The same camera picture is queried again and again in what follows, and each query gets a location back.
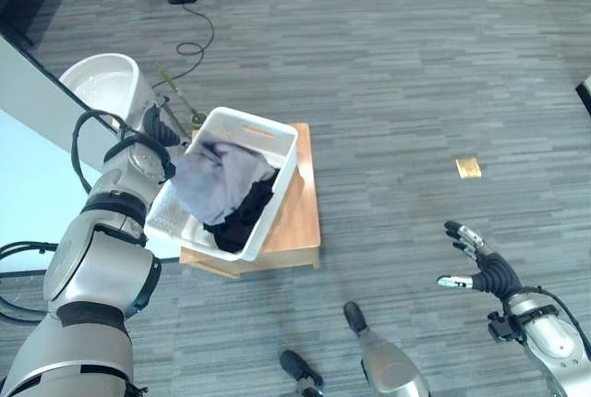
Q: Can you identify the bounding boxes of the white plastic laundry basket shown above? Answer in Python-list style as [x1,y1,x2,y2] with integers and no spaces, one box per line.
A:
[144,106,299,263]

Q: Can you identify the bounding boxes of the dark floor cable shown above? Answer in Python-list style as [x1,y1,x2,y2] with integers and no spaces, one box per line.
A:
[151,1,216,90]

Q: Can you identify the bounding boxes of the white round tub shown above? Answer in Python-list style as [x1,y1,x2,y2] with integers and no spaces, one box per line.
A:
[58,53,161,134]

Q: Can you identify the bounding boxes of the green-handled floor tool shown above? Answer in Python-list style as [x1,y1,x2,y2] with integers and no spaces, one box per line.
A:
[154,63,210,129]

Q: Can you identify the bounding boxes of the low wooden stool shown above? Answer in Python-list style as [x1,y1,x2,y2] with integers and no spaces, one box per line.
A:
[178,122,322,280]

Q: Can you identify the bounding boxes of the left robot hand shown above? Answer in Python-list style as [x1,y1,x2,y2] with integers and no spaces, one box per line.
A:
[141,100,193,150]

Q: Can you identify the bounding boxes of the brass floor socket plate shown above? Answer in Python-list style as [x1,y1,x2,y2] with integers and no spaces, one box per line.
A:
[454,155,484,181]

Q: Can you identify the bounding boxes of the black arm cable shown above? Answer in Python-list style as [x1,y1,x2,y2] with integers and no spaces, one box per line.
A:
[70,109,153,196]

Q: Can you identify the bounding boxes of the black body cables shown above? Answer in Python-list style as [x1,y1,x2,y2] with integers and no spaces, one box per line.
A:
[0,240,61,325]

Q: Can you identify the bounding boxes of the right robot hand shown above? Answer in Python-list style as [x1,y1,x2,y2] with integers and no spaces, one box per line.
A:
[436,220,525,301]

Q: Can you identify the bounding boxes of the black garment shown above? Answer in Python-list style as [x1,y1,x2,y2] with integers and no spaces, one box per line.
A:
[202,170,280,254]

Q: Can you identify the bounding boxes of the grey bed cloth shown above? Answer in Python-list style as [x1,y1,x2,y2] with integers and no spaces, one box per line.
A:
[174,138,282,228]

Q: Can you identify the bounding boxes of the white furniture edge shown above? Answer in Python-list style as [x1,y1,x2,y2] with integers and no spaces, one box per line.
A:
[574,73,591,117]

